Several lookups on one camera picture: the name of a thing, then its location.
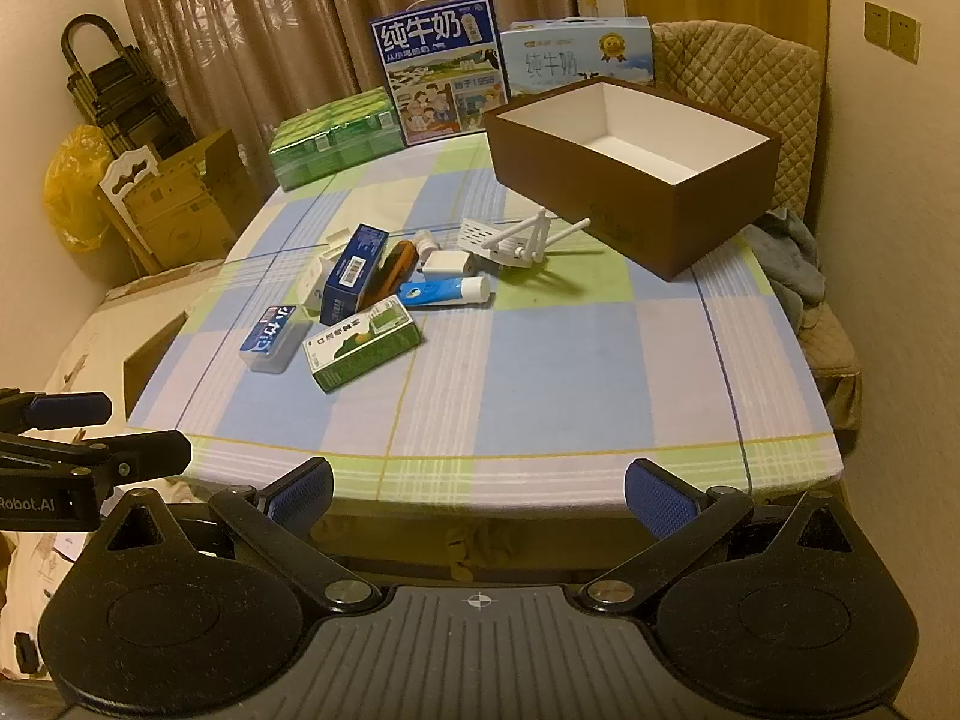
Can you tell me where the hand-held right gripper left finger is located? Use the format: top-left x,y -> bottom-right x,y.
97,457 -> 380,612

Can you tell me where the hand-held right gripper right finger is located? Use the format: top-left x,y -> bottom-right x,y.
581,457 -> 863,612

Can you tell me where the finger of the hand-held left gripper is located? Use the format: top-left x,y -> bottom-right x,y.
0,388 -> 113,428
0,429 -> 192,496

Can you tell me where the blue and white case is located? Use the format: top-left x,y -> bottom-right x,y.
238,304 -> 312,374

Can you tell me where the green and white box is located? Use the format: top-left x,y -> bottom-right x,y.
302,298 -> 423,393

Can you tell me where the dark blue box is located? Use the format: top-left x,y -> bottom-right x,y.
319,223 -> 391,327

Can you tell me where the orange utility knife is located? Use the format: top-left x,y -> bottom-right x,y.
373,238 -> 417,301

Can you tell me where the blue cream tube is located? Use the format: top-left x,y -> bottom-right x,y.
396,274 -> 494,310

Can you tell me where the brown cardboard box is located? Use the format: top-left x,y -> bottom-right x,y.
482,76 -> 783,282

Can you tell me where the white router with antennas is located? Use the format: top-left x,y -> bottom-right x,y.
455,211 -> 593,278

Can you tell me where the yellow plastic bag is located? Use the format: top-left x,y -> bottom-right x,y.
43,124 -> 113,254

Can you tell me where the small white box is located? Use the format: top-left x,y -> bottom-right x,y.
298,236 -> 347,320

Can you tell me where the large cardboard box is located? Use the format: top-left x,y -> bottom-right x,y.
124,127 -> 260,275

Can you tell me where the white carved chair back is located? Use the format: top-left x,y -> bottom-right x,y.
94,146 -> 166,271

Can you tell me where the grey cloth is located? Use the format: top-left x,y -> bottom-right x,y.
750,206 -> 826,308

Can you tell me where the black folding trolley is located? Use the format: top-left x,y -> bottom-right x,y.
60,15 -> 200,162

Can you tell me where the green wrapped drink pack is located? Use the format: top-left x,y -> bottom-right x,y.
268,86 -> 406,192

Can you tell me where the quilted beige chair cover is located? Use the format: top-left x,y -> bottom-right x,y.
649,19 -> 863,406

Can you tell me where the brown patterned curtain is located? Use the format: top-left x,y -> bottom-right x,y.
105,0 -> 623,143

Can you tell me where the dark blue milk carton case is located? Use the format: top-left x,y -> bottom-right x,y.
370,0 -> 511,147

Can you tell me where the light blue milk carton case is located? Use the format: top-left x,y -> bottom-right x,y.
500,15 -> 656,98

